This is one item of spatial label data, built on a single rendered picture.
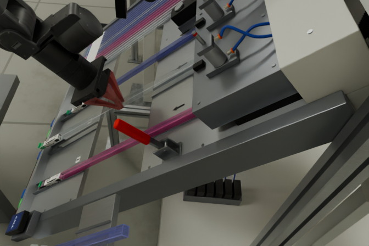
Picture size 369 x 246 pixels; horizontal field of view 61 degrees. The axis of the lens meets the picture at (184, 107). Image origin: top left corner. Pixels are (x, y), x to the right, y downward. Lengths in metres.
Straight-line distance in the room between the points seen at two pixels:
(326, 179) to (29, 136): 1.65
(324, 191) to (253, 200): 0.53
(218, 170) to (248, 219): 0.49
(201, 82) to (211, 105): 0.05
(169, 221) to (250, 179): 0.28
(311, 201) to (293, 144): 0.09
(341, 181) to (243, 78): 0.17
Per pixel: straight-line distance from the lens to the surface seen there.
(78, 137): 0.81
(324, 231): 0.75
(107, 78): 0.64
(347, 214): 0.67
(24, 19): 0.58
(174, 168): 0.46
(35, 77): 2.19
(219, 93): 0.41
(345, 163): 0.40
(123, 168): 1.68
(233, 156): 0.43
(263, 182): 1.00
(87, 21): 0.57
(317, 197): 0.46
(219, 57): 0.42
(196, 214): 0.91
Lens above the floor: 1.46
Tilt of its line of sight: 49 degrees down
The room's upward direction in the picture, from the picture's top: 9 degrees clockwise
